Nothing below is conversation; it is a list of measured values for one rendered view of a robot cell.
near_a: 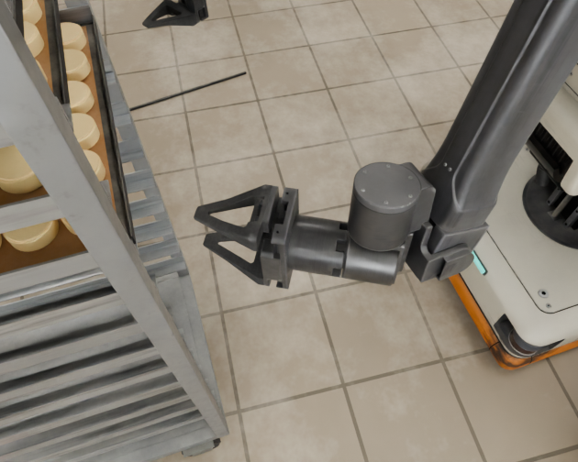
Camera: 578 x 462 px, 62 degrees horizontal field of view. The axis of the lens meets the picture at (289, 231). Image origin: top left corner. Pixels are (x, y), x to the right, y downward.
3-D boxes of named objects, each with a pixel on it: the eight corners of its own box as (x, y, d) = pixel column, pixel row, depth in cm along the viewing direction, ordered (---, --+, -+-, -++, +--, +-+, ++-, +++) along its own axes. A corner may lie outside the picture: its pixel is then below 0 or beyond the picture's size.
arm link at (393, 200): (470, 269, 49) (422, 213, 54) (509, 190, 40) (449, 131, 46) (367, 310, 46) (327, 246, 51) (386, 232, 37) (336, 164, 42)
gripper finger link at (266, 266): (205, 188, 50) (293, 201, 49) (216, 225, 56) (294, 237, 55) (185, 242, 47) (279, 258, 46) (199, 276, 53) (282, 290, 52)
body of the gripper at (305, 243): (280, 183, 47) (355, 194, 46) (283, 237, 55) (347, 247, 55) (264, 239, 43) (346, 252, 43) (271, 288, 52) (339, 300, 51)
